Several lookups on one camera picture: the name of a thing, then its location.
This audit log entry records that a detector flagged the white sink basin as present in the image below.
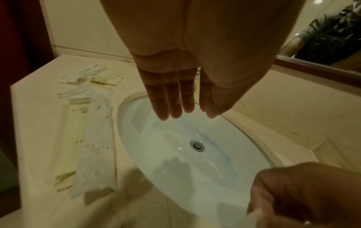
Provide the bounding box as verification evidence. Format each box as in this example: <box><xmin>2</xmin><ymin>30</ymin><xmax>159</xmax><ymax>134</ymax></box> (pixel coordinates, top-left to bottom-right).
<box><xmin>117</xmin><ymin>90</ymin><xmax>276</xmax><ymax>228</ymax></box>

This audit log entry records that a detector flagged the person's right hand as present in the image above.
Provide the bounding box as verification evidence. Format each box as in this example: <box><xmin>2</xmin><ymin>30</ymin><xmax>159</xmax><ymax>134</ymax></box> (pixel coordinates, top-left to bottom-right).
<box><xmin>246</xmin><ymin>162</ymin><xmax>361</xmax><ymax>228</ymax></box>

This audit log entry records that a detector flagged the wooden framed mirror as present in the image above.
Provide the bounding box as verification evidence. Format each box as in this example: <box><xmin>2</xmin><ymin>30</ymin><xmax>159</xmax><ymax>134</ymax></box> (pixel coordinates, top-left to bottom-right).
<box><xmin>273</xmin><ymin>0</ymin><xmax>361</xmax><ymax>86</ymax></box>

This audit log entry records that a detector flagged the metal sink drain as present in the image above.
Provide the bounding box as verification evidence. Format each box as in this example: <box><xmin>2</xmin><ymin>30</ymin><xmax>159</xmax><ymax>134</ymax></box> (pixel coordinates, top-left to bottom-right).
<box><xmin>190</xmin><ymin>139</ymin><xmax>205</xmax><ymax>153</ymax></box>

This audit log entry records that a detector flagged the dark wooden door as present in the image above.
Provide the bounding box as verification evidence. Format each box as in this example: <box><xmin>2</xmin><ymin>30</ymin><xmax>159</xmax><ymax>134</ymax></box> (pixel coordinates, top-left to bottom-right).
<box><xmin>0</xmin><ymin>0</ymin><xmax>54</xmax><ymax>210</ymax></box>

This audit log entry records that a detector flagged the person's left hand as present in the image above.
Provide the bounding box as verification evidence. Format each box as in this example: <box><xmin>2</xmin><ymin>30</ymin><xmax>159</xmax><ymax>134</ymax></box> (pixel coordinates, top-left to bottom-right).
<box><xmin>100</xmin><ymin>0</ymin><xmax>307</xmax><ymax>122</ymax></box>

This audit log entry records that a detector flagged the long cream toothbrush packet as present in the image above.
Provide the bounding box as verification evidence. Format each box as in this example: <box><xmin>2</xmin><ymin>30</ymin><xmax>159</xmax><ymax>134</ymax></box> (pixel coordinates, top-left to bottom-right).
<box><xmin>55</xmin><ymin>98</ymin><xmax>94</xmax><ymax>192</ymax></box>

